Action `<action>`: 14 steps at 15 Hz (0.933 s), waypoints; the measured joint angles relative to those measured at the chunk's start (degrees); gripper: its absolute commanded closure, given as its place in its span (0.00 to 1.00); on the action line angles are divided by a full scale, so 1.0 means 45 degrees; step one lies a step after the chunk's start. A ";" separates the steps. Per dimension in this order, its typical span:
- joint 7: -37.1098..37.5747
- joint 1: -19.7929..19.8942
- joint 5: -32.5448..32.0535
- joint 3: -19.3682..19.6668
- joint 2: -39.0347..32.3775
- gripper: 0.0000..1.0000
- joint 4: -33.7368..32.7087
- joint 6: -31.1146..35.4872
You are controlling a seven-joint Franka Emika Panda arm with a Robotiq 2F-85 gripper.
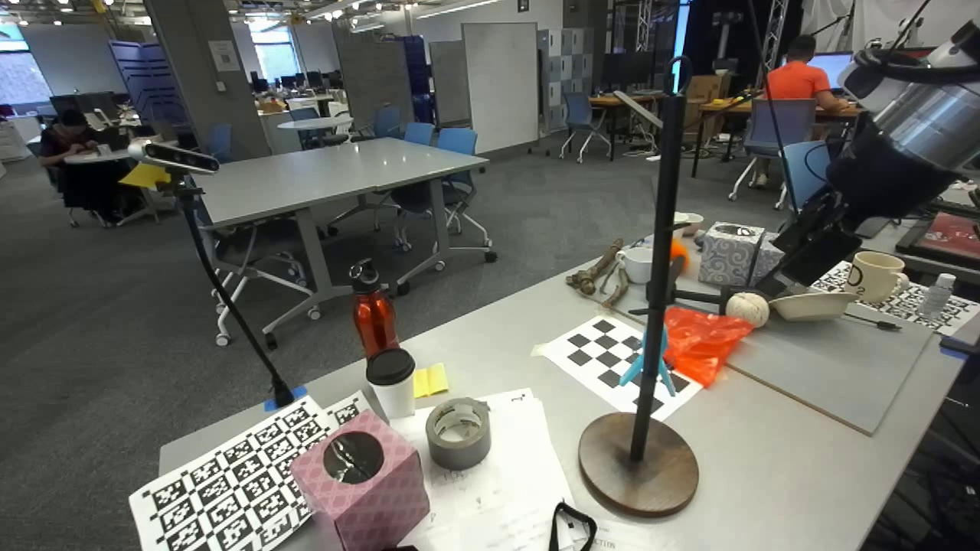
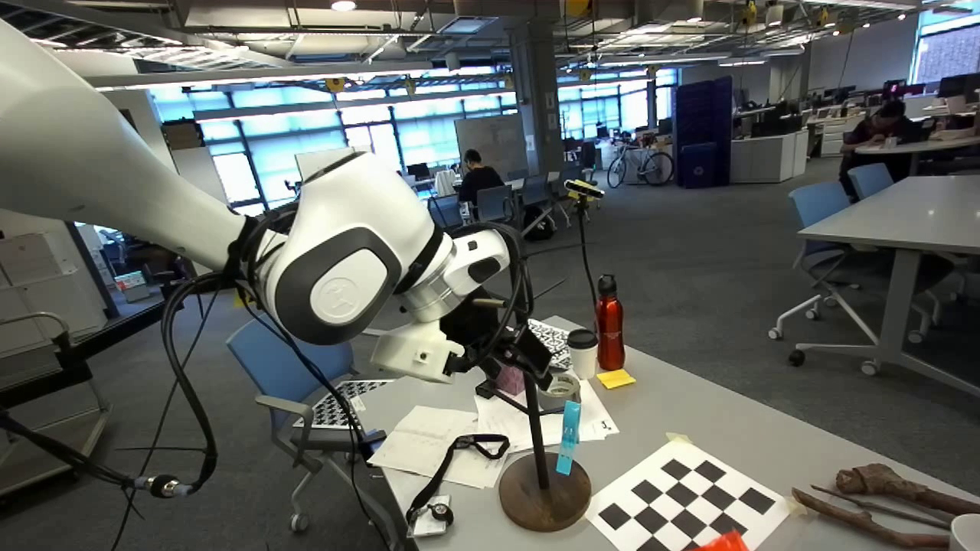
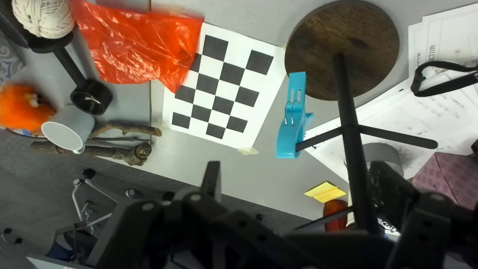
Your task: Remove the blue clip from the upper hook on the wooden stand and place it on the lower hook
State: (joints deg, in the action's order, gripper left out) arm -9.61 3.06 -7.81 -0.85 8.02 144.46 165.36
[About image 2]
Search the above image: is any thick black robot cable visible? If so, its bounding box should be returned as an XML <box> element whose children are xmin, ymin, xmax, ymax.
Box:
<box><xmin>136</xmin><ymin>208</ymin><xmax>273</xmax><ymax>502</ymax></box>

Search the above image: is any red water bottle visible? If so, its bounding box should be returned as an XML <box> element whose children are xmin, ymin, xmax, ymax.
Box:
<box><xmin>593</xmin><ymin>273</ymin><xmax>627</xmax><ymax>373</ymax></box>

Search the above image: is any yellow sticky note pad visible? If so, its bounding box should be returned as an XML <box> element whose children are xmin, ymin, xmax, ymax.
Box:
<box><xmin>593</xmin><ymin>367</ymin><xmax>641</xmax><ymax>394</ymax></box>

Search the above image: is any white round container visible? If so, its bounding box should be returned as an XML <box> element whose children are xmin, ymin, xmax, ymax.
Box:
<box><xmin>946</xmin><ymin>512</ymin><xmax>980</xmax><ymax>551</ymax></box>

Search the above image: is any seated person facing away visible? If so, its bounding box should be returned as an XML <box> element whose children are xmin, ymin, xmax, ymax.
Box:
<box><xmin>452</xmin><ymin>147</ymin><xmax>504</xmax><ymax>205</ymax></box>

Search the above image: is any blue cabinet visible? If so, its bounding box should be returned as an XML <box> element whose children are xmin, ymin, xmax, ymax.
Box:
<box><xmin>670</xmin><ymin>77</ymin><xmax>738</xmax><ymax>191</ymax></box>

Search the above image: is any white paper sheet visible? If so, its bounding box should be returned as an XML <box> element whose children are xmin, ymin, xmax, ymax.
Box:
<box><xmin>363</xmin><ymin>402</ymin><xmax>504</xmax><ymax>492</ymax></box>
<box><xmin>473</xmin><ymin>377</ymin><xmax>621</xmax><ymax>452</ymax></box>

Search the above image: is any thin wooden branch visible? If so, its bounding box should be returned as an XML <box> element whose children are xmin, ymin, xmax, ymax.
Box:
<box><xmin>790</xmin><ymin>485</ymin><xmax>956</xmax><ymax>551</ymax></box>

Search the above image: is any thin black cable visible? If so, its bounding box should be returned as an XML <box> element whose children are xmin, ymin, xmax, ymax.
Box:
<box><xmin>243</xmin><ymin>302</ymin><xmax>404</xmax><ymax>551</ymax></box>

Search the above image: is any white cup with black lid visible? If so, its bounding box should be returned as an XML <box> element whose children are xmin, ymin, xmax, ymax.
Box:
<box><xmin>563</xmin><ymin>328</ymin><xmax>602</xmax><ymax>382</ymax></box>

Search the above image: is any seated person in dark clothes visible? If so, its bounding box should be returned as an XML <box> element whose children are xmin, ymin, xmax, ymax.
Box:
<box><xmin>835</xmin><ymin>99</ymin><xmax>932</xmax><ymax>198</ymax></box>

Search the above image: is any parked bicycle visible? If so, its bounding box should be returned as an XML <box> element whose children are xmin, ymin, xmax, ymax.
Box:
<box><xmin>602</xmin><ymin>128</ymin><xmax>679</xmax><ymax>192</ymax></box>

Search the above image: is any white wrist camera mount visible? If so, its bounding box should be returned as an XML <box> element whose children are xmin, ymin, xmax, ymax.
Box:
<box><xmin>363</xmin><ymin>324</ymin><xmax>469</xmax><ymax>385</ymax></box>

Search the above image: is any grey office table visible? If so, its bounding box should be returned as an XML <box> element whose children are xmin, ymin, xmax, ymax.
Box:
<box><xmin>797</xmin><ymin>172</ymin><xmax>980</xmax><ymax>405</ymax></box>

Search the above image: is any thick wooden branch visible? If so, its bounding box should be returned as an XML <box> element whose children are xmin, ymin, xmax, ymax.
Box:
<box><xmin>834</xmin><ymin>462</ymin><xmax>980</xmax><ymax>519</ymax></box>

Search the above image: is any blue office chair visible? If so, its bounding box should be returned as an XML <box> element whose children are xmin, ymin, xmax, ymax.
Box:
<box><xmin>844</xmin><ymin>158</ymin><xmax>897</xmax><ymax>203</ymax></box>
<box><xmin>224</xmin><ymin>316</ymin><xmax>399</xmax><ymax>541</ymax></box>
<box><xmin>766</xmin><ymin>181</ymin><xmax>882</xmax><ymax>373</ymax></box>

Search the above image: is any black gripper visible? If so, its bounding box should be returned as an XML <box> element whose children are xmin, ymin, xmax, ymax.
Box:
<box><xmin>437</xmin><ymin>288</ymin><xmax>559</xmax><ymax>385</ymax></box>

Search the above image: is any black white checkerboard sheet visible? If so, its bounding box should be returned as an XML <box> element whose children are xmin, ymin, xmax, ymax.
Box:
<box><xmin>584</xmin><ymin>436</ymin><xmax>792</xmax><ymax>551</ymax></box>

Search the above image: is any wooden stand with black pole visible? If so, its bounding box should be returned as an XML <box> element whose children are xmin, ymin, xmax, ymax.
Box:
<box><xmin>473</xmin><ymin>354</ymin><xmax>593</xmax><ymax>535</ymax></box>

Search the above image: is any black metal boom bar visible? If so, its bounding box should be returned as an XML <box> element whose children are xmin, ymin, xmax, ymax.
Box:
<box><xmin>0</xmin><ymin>293</ymin><xmax>182</xmax><ymax>414</ymax></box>

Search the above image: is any black camera on pole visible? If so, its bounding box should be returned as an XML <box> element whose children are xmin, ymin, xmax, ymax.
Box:
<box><xmin>563</xmin><ymin>177</ymin><xmax>607</xmax><ymax>309</ymax></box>

